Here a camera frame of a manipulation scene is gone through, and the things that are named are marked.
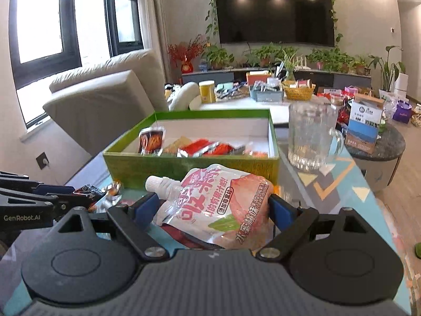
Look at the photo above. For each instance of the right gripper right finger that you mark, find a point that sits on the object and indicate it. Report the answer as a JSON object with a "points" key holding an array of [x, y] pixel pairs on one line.
{"points": [[293, 224]]}

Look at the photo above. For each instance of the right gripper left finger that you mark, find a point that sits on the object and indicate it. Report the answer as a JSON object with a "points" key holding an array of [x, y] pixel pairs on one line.
{"points": [[132, 222]]}

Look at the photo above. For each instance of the pink peach jelly pouch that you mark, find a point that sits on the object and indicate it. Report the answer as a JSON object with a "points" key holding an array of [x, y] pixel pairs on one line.
{"points": [[216, 205]]}

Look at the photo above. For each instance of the silver brown snack wrapper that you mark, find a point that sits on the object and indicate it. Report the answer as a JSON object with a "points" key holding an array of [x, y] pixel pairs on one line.
{"points": [[101, 198]]}

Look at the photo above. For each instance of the green cardboard box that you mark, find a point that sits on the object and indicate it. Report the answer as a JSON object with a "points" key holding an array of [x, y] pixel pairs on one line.
{"points": [[239, 139]]}

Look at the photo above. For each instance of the small gold snack packet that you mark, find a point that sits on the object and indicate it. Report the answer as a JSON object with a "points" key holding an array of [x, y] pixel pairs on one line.
{"points": [[173, 148]]}

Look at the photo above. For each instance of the dark sausage snack packet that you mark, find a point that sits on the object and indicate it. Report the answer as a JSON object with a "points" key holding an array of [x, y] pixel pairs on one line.
{"points": [[151, 140]]}

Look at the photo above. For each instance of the clear glass mug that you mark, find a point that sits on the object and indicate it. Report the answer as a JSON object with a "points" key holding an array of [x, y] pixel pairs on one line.
{"points": [[313, 139]]}

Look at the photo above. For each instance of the dark round side table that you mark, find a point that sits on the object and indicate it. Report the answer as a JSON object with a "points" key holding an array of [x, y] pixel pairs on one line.
{"points": [[379, 167]]}

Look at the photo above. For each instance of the blue white paper box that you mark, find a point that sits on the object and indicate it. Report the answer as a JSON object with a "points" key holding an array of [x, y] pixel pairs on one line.
{"points": [[364, 122]]}

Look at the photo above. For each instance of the beige sofa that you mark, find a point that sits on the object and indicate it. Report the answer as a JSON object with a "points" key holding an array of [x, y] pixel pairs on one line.
{"points": [[96, 105]]}

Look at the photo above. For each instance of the woven yellow basket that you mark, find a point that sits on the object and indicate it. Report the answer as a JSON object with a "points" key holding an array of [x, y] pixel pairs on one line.
{"points": [[301, 90]]}

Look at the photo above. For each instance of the blue plastic tray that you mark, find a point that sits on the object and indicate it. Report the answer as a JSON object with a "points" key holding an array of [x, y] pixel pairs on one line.
{"points": [[266, 94]]}

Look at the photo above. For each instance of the yellow canister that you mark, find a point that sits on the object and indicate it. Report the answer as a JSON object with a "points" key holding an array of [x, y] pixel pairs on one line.
{"points": [[207, 91]]}

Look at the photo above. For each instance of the purple gift bag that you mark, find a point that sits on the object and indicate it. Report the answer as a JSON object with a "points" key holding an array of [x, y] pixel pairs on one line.
{"points": [[403, 112]]}

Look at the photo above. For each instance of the red flower decoration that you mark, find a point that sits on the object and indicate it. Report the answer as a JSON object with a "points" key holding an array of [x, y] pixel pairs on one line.
{"points": [[182, 54]]}

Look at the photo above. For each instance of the tall leafy floor plant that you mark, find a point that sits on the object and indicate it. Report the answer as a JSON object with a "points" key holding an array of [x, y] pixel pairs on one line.
{"points": [[389, 71]]}

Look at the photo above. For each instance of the wall power socket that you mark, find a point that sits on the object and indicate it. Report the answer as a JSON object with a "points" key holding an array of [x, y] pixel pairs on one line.
{"points": [[42, 161]]}

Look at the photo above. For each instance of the black wall television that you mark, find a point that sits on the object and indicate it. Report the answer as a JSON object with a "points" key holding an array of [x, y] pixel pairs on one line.
{"points": [[276, 21]]}

